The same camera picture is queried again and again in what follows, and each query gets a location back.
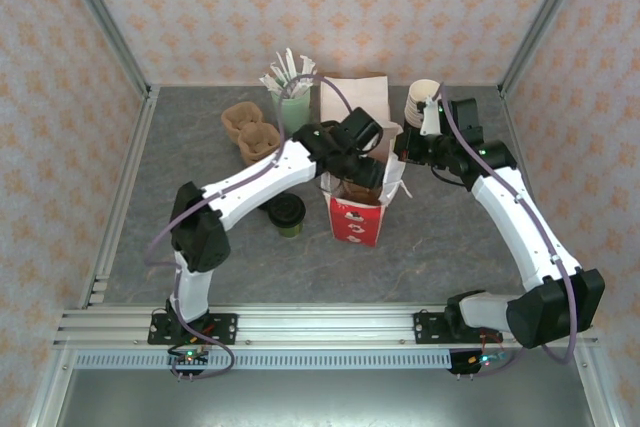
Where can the aluminium mounting rail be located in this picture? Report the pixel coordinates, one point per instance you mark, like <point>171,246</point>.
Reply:
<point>325,327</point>

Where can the mint green plastic tumbler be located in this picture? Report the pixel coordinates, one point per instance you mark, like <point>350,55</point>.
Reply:
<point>296,107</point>

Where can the grey metal shelf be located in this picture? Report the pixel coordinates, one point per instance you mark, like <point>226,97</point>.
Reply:
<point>320,397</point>

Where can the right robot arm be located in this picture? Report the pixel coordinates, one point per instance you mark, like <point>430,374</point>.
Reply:
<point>510,227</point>

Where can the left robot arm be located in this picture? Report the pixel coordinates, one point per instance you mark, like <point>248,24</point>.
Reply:
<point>270,188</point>

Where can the aluminium corner post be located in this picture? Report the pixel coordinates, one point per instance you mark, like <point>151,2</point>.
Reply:
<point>545,17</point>
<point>104,17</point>

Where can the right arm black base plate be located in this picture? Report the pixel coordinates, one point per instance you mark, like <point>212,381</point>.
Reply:
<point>427,327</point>

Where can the aluminium frame leg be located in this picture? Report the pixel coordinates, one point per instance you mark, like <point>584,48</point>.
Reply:
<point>50,387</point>
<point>595,387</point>

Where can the red and white paper bag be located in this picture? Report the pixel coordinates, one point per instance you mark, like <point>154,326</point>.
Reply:
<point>355,224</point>

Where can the white paper napkin stack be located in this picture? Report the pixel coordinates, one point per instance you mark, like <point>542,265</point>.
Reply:
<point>362,92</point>

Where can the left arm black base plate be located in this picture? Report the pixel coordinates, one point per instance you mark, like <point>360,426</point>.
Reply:
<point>222,327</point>

